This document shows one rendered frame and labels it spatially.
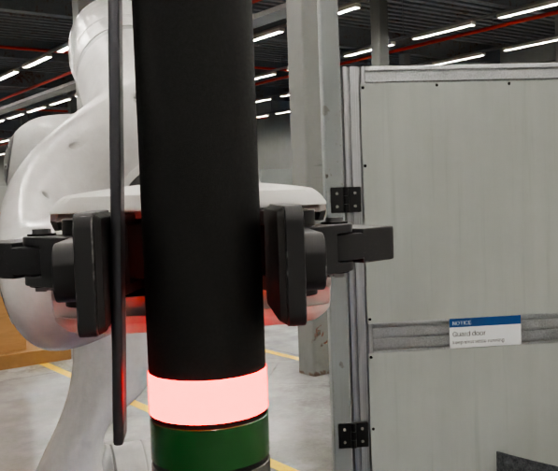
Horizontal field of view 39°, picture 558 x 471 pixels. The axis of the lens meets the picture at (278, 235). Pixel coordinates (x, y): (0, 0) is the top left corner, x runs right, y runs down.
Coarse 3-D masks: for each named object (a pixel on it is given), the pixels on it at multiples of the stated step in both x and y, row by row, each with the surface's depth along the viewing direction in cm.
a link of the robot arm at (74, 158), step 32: (128, 32) 64; (96, 64) 60; (128, 64) 57; (96, 96) 55; (128, 96) 54; (64, 128) 52; (96, 128) 53; (128, 128) 54; (32, 160) 50; (64, 160) 51; (96, 160) 53; (128, 160) 55; (32, 192) 48; (64, 192) 51; (0, 224) 46; (32, 224) 44; (0, 288) 43; (32, 288) 42; (32, 320) 42
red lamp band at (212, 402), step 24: (168, 384) 21; (192, 384) 20; (216, 384) 20; (240, 384) 21; (264, 384) 21; (168, 408) 21; (192, 408) 20; (216, 408) 20; (240, 408) 21; (264, 408) 21
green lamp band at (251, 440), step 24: (168, 432) 21; (192, 432) 20; (216, 432) 20; (240, 432) 21; (264, 432) 21; (168, 456) 21; (192, 456) 20; (216, 456) 20; (240, 456) 21; (264, 456) 21
